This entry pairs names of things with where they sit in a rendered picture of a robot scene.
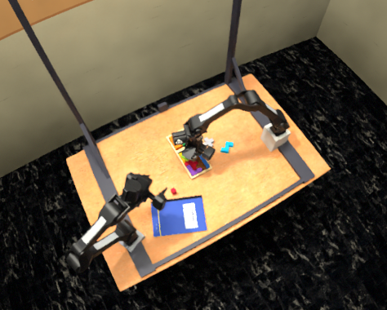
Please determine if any blue notebook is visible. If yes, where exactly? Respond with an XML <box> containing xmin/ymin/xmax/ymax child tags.
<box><xmin>150</xmin><ymin>195</ymin><xmax>207</xmax><ymax>237</ymax></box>

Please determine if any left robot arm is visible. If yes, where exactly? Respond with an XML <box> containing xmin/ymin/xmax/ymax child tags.
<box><xmin>171</xmin><ymin>90</ymin><xmax>290</xmax><ymax>161</ymax></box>

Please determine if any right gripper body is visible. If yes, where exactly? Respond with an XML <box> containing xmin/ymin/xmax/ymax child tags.
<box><xmin>125</xmin><ymin>172</ymin><xmax>167</xmax><ymax>210</ymax></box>

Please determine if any grey cross-shaped puzzle piece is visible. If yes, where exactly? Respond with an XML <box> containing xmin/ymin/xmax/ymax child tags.
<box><xmin>203</xmin><ymin>137</ymin><xmax>214</xmax><ymax>147</ymax></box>

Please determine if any purple l-shaped puzzle piece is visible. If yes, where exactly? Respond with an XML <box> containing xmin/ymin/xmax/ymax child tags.
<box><xmin>187</xmin><ymin>165</ymin><xmax>202</xmax><ymax>177</ymax></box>

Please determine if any orange puzzle piece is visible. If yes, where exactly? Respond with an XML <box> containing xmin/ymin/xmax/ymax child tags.
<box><xmin>169</xmin><ymin>137</ymin><xmax>183</xmax><ymax>150</ymax></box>

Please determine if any blue puzzle piece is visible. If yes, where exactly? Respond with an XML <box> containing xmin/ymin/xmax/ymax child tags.
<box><xmin>220</xmin><ymin>141</ymin><xmax>234</xmax><ymax>153</ymax></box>
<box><xmin>199</xmin><ymin>155</ymin><xmax>210</xmax><ymax>169</ymax></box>

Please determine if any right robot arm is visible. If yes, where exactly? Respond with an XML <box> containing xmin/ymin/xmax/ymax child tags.
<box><xmin>66</xmin><ymin>173</ymin><xmax>153</xmax><ymax>273</ymax></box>

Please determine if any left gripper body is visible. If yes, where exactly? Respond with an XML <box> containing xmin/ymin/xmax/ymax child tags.
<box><xmin>188</xmin><ymin>140</ymin><xmax>216</xmax><ymax>161</ymax></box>

